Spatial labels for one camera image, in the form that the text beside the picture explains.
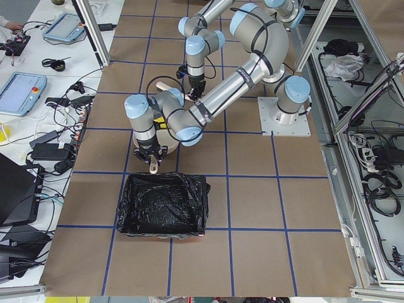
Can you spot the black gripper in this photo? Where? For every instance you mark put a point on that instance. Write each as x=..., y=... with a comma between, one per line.
x=149, y=150
x=197, y=83

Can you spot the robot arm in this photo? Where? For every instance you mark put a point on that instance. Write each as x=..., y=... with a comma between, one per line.
x=202, y=42
x=263, y=34

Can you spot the black laptop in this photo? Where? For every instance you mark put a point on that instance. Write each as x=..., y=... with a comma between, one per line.
x=20, y=186

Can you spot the left bin with black bag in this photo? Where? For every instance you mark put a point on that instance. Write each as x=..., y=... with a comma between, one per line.
x=165, y=205

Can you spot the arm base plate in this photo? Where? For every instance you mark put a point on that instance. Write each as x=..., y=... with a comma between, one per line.
x=274, y=122

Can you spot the yellow green sponge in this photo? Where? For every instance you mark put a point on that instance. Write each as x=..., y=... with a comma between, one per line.
x=160, y=123

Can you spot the black power adapter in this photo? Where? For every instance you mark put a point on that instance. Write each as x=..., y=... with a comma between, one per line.
x=52, y=152

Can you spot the blue teach pendant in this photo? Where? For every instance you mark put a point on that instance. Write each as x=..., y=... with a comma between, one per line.
x=66, y=29
x=20, y=93

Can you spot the white dustpan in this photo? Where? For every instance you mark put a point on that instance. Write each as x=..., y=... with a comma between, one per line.
x=162, y=137

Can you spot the white hand brush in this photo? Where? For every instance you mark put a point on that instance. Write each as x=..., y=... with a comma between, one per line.
x=163, y=87

